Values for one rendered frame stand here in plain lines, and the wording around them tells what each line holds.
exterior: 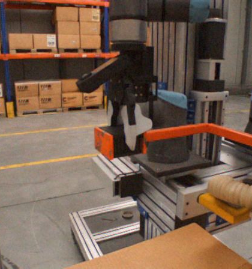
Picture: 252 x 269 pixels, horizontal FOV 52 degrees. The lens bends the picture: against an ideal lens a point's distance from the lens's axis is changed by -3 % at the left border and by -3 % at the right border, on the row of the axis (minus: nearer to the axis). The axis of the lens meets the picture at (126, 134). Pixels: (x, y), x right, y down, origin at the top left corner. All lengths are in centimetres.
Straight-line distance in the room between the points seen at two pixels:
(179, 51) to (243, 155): 54
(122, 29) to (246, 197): 37
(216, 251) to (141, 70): 44
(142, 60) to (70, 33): 705
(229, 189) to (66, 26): 726
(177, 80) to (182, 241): 64
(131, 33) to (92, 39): 720
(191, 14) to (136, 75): 20
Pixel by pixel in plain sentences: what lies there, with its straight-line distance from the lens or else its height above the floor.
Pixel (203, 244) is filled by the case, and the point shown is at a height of 95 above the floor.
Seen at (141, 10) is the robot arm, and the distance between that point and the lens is 54.
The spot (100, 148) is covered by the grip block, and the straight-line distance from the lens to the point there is 56.
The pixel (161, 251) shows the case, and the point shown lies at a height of 95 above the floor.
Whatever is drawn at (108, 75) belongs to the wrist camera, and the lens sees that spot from 51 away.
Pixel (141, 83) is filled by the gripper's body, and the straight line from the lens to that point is 53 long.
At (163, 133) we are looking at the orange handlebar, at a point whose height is 121.
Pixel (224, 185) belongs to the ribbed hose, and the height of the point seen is 116.
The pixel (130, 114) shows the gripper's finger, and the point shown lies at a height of 127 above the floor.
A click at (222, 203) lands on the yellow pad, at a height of 109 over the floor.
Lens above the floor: 137
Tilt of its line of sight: 15 degrees down
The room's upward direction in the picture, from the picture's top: straight up
